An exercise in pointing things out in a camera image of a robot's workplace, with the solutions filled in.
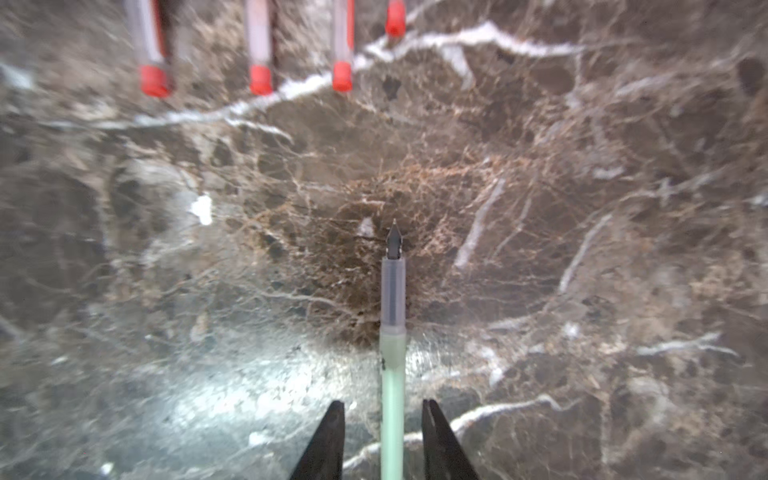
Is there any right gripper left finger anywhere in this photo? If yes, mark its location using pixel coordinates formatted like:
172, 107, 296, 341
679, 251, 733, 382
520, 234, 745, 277
290, 400, 346, 480

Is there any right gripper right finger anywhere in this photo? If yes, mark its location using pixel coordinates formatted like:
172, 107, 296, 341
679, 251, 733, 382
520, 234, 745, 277
421, 399, 479, 480

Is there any green pen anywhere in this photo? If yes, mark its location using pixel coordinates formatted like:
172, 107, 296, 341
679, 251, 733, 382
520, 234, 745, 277
379, 223, 407, 479

